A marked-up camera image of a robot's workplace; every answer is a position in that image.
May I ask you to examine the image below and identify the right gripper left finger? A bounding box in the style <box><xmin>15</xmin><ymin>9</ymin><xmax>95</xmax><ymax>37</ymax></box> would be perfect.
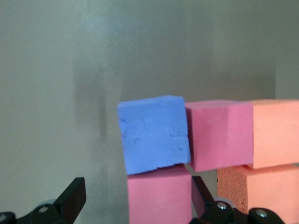
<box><xmin>0</xmin><ymin>177</ymin><xmax>86</xmax><ymax>224</ymax></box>

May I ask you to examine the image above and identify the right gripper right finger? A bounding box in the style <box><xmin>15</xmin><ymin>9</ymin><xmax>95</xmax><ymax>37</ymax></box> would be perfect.
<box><xmin>188</xmin><ymin>175</ymin><xmax>286</xmax><ymax>224</ymax></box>

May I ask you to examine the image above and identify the orange foam cube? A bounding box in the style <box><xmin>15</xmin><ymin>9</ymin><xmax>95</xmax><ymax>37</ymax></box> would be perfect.
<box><xmin>251</xmin><ymin>99</ymin><xmax>299</xmax><ymax>170</ymax></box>
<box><xmin>216</xmin><ymin>164</ymin><xmax>299</xmax><ymax>224</ymax></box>

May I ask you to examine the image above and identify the red foam cube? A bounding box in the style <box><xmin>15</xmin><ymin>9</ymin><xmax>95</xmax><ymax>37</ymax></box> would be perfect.
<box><xmin>185</xmin><ymin>100</ymin><xmax>255</xmax><ymax>173</ymax></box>
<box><xmin>127</xmin><ymin>166</ymin><xmax>193</xmax><ymax>224</ymax></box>

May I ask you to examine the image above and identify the purple foam cube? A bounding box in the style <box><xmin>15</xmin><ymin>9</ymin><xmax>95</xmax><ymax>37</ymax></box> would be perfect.
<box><xmin>116</xmin><ymin>95</ymin><xmax>191</xmax><ymax>175</ymax></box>

